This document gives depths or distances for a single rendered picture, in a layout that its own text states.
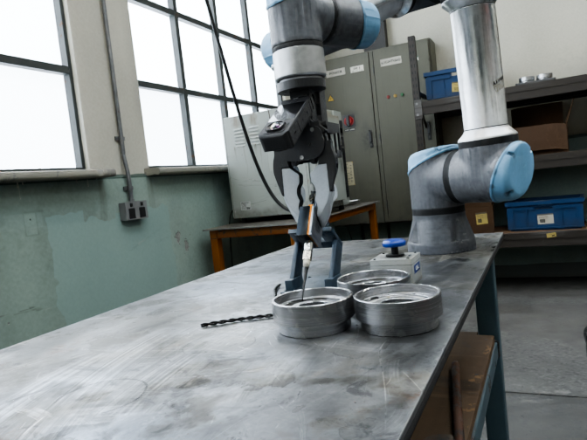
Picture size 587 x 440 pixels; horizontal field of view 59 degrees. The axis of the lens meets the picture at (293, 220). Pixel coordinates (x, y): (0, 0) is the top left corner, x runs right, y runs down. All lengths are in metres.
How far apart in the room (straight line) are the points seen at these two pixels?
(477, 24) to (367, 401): 0.82
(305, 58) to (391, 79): 3.86
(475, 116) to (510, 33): 3.67
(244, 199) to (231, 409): 2.72
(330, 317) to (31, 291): 1.80
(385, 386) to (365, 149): 4.18
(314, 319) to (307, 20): 0.41
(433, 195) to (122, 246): 1.79
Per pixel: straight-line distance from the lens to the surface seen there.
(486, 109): 1.10
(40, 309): 2.33
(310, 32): 0.76
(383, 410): 0.44
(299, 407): 0.46
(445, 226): 1.16
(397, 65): 4.61
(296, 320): 0.63
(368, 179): 4.61
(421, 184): 1.17
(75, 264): 2.44
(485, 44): 1.11
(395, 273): 0.80
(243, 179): 3.15
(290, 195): 0.75
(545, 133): 4.11
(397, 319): 0.60
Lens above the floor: 0.99
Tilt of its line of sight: 4 degrees down
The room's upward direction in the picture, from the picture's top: 6 degrees counter-clockwise
